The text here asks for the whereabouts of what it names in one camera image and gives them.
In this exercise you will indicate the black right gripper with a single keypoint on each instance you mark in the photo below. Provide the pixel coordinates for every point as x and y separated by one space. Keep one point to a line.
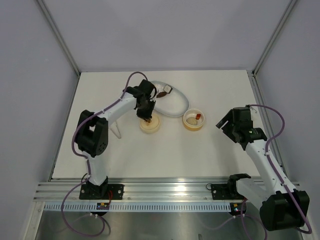
228 116

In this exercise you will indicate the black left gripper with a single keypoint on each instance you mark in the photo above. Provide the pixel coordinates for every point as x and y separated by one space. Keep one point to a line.
147 116

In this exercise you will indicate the round beige cookie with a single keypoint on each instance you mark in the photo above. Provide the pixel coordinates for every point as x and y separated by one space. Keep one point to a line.
192 121

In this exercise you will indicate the round cream lunch box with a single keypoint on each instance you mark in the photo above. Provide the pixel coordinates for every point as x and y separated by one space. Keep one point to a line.
192 113

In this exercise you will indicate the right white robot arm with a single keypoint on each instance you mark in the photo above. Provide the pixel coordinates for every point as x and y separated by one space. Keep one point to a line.
280 205

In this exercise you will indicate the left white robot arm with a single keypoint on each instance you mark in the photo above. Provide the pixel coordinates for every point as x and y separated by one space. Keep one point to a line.
91 136

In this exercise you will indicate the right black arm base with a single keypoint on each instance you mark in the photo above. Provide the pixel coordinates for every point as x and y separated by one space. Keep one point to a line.
226 193

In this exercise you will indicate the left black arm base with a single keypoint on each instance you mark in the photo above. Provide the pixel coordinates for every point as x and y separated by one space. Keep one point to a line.
113 191

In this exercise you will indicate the dark brown food piece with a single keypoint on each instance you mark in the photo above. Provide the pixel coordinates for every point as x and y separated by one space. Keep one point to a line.
161 94

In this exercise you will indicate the white black sushi piece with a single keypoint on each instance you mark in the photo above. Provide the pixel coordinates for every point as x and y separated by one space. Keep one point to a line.
167 89

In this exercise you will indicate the white oval plate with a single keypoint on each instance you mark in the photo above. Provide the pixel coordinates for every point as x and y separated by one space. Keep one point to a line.
174 104

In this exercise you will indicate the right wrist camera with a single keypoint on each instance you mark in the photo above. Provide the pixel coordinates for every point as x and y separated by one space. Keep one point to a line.
242 114

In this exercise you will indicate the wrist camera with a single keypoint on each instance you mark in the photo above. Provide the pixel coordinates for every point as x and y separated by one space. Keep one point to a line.
242 114
145 89

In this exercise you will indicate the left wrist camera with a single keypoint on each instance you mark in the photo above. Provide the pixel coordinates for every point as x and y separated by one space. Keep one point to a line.
145 89

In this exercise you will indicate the aluminium front rail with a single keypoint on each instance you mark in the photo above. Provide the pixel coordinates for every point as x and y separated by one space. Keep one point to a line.
158 189

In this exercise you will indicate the white slotted cable duct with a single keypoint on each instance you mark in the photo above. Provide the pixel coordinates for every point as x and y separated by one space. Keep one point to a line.
149 207

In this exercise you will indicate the right aluminium frame post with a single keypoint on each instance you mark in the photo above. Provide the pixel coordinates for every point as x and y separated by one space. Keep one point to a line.
275 35

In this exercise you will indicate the aluminium frame post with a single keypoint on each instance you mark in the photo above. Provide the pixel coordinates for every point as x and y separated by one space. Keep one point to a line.
275 35
44 9

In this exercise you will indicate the left aluminium frame post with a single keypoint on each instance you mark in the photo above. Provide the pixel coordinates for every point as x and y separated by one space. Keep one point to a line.
44 9

